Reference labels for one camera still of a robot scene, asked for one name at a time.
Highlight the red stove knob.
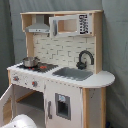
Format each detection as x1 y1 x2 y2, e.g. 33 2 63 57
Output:
32 81 38 87
12 75 20 82

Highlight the black toy faucet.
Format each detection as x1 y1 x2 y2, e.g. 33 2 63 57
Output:
76 50 94 70

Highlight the wooden toy kitchen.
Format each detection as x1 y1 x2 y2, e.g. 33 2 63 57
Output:
0 9 116 128

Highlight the white cabinet door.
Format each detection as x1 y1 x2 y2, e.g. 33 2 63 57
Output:
44 81 82 128

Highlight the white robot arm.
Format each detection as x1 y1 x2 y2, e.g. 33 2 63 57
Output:
0 114 38 128

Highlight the white microwave door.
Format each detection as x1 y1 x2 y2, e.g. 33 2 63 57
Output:
49 13 93 38

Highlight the grey toy sink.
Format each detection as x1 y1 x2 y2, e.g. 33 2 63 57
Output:
53 67 92 81

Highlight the white oven door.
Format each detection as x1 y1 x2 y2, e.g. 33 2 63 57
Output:
0 85 13 126

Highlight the small silver pot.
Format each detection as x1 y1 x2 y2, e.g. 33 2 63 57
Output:
23 57 39 67

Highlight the grey range hood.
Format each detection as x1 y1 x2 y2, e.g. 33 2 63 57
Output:
25 15 50 33

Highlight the black stovetop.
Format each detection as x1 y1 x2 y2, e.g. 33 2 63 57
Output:
20 62 56 72

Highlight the left red stove knob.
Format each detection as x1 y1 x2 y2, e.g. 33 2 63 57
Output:
12 75 20 82

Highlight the right red stove knob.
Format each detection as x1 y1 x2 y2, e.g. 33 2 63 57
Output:
32 81 38 87

